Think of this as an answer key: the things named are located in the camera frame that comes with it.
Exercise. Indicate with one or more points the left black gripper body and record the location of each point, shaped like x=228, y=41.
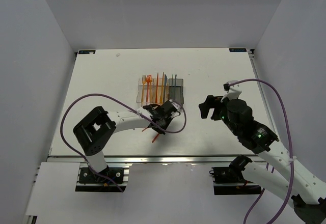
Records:
x=159, y=131

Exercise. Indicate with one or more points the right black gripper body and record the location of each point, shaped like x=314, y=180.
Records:
x=220, y=110

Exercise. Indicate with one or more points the yellow-orange knife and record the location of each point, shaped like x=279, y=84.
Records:
x=161, y=88

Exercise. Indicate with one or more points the blue knife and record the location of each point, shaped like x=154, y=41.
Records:
x=164, y=89

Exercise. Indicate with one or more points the red-orange fork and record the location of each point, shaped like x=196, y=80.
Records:
x=148, y=81

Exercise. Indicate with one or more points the red-orange knife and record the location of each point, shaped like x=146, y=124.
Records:
x=156, y=88

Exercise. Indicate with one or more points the blue chopstick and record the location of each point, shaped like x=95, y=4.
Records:
x=172, y=88
x=175, y=81

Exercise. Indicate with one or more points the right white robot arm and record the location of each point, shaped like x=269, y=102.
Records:
x=305, y=191

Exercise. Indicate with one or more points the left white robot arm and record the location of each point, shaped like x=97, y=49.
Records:
x=96, y=128

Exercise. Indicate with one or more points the amber plastic container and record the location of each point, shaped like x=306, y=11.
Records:
x=159, y=90

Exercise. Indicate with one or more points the clear plastic container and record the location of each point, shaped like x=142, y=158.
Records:
x=145, y=94

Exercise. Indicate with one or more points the smoky grey plastic container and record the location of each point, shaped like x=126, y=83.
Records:
x=176, y=87

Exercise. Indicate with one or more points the right blue table sticker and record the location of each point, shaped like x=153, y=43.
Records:
x=237, y=49

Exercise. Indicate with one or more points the blue table sticker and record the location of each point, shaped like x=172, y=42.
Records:
x=237, y=49
x=86, y=51

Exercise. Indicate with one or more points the left blue table sticker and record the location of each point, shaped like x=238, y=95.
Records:
x=86, y=51

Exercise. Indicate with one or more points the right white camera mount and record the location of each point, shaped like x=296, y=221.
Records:
x=232, y=91

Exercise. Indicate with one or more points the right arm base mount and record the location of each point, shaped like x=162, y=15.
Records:
x=229, y=180

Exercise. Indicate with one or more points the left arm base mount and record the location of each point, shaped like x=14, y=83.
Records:
x=111, y=179

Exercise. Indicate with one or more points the aluminium table rail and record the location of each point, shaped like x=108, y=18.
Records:
x=163, y=159

